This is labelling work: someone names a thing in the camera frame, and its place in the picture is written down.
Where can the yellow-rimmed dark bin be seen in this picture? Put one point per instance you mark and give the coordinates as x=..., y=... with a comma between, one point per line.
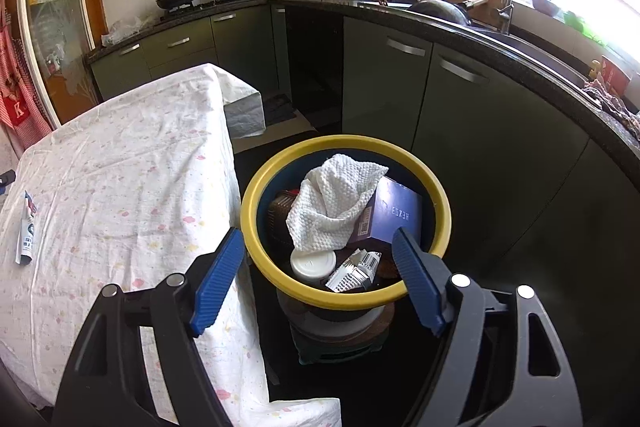
x=345, y=142

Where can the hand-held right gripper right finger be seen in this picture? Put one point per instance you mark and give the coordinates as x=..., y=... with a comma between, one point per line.
x=417, y=277

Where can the green plastic stool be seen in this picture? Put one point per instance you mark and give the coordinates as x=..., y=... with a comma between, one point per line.
x=345, y=354

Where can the white paper towel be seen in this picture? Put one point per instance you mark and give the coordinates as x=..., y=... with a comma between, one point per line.
x=330, y=202

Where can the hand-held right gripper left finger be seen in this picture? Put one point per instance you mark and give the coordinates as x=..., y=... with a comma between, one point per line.
x=220, y=277

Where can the white cup with heart label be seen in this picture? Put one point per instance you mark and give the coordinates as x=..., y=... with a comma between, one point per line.
x=312, y=266

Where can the white floral tablecloth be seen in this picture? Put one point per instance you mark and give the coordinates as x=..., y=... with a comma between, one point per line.
x=125, y=157

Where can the purple cardboard box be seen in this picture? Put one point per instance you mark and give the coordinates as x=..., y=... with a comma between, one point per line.
x=395, y=212

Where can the green base cabinet with drawers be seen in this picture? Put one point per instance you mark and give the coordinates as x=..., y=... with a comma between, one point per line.
x=190, y=52

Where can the brown plastic tray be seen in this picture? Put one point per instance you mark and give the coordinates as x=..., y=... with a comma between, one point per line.
x=280, y=217

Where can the black gas stove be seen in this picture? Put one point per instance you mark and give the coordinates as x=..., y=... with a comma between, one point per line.
x=210, y=4

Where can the glass sliding door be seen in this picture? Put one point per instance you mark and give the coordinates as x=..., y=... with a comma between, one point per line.
x=55, y=17

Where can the silver snack wrapper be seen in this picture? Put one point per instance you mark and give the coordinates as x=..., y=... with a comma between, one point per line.
x=350, y=277

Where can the round wooden board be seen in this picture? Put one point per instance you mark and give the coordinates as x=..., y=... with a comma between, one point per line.
x=381, y=332

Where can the red checked apron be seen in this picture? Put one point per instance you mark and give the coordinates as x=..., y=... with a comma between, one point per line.
x=17, y=97

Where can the red box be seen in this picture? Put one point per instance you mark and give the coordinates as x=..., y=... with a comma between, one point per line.
x=615, y=77

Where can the green base cabinet under sink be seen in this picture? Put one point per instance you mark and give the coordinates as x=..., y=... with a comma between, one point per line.
x=500, y=157

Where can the clear plastic bag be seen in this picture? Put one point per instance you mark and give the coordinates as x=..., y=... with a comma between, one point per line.
x=125, y=32

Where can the toothpaste tube on table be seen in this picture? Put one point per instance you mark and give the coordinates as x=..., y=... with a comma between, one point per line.
x=27, y=237

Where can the dark blue bowl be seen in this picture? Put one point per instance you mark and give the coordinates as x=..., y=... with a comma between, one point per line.
x=546, y=6

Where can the green plastic item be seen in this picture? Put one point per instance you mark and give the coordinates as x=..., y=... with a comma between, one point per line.
x=580, y=24

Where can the crumpled dish rag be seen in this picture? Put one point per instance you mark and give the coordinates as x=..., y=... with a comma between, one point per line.
x=615, y=107

